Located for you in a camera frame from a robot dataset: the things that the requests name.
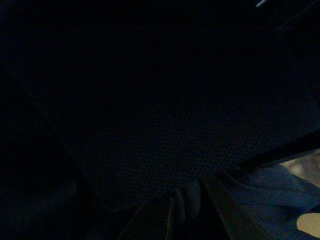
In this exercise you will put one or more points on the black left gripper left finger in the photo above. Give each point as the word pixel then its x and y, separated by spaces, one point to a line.
pixel 153 221

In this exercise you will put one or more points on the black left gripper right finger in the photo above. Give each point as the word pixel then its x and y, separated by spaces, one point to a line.
pixel 238 224

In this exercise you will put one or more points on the navy blue knit garment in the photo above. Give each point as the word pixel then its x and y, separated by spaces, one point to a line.
pixel 106 105

